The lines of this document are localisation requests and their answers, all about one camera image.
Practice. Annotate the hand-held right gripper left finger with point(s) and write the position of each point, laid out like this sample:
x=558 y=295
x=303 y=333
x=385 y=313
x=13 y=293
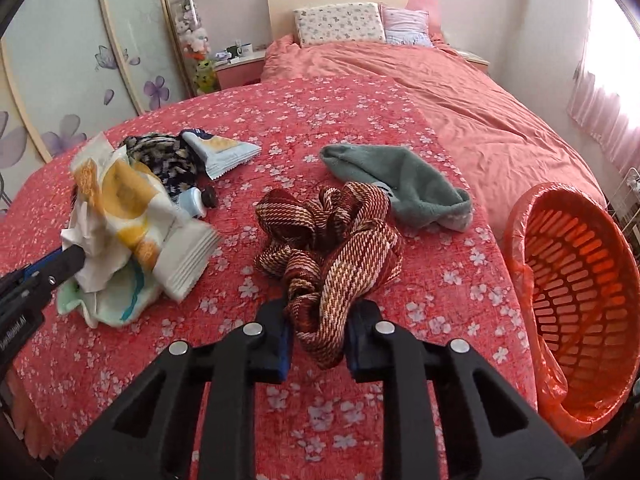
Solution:
x=285 y=355

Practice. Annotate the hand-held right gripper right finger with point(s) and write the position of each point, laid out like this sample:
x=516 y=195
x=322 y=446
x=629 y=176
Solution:
x=352 y=347

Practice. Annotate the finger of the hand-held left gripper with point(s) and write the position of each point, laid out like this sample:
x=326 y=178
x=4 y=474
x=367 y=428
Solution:
x=67 y=262

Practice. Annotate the white tissue paper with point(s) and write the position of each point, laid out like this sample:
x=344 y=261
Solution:
x=102 y=255

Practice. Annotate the pale green blue wrapper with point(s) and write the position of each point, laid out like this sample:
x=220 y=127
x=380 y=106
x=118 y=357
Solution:
x=117 y=300

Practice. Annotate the red striped woven scarf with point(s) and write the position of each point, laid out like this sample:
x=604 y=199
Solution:
x=345 y=265

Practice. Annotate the yellow white wrapper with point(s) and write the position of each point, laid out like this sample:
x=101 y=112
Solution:
x=120 y=195

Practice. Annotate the white crimped snack packet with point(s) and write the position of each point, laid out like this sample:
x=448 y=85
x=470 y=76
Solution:
x=187 y=260

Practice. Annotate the light blue cream tube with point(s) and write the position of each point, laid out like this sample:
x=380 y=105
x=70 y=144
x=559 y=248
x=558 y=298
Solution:
x=189 y=202

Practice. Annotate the dark floral cloth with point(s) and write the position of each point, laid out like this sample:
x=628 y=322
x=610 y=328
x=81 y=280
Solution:
x=160 y=160

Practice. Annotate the grey green fuzzy sock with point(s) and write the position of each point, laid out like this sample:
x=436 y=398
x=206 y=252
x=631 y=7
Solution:
x=410 y=180

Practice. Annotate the blue white snack packet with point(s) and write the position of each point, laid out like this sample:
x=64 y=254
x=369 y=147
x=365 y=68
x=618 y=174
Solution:
x=222 y=152

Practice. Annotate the flower print sliding wardrobe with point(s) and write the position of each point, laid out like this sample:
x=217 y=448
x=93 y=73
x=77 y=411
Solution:
x=65 y=50

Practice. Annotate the green plush toy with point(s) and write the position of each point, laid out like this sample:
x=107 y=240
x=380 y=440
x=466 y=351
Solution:
x=205 y=77

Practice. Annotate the pink white nightstand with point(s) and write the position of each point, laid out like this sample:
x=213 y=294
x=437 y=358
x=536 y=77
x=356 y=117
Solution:
x=240 y=72

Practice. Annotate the white plush toy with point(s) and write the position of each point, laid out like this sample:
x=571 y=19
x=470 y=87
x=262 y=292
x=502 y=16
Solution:
x=196 y=40

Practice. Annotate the salmon pink duvet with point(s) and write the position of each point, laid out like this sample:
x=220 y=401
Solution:
x=450 y=90

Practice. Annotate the white mug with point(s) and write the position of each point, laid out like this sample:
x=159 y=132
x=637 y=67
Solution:
x=243 y=49

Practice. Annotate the pink pillow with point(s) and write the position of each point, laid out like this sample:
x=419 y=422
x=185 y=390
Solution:
x=406 y=27

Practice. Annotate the cream floral pillow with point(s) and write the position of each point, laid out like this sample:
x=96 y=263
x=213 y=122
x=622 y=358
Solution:
x=337 y=22

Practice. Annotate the cream wooden headboard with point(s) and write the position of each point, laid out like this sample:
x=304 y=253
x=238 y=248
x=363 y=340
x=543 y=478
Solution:
x=280 y=7

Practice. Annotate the pink curtain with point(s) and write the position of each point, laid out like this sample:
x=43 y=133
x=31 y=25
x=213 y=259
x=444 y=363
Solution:
x=607 y=75

